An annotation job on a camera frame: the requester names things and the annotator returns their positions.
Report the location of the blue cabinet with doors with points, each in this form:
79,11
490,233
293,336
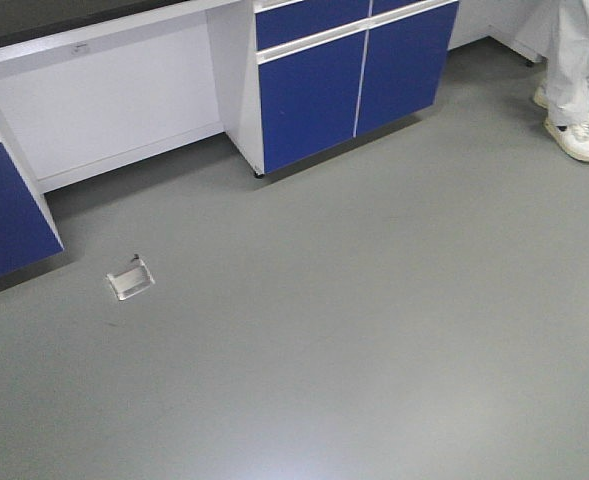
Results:
296,78

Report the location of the metal floor outlet box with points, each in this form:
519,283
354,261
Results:
131,280

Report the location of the blue cabinet at left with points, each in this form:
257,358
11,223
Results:
27,230

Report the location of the white shoe behind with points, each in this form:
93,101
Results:
541,100

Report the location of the white shoe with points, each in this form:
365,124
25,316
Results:
572,139
541,100

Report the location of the white shoe front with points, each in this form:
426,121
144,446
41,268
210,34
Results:
572,139

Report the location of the person in white coverall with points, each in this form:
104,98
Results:
560,31

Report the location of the white lab bench frame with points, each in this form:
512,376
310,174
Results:
90,86

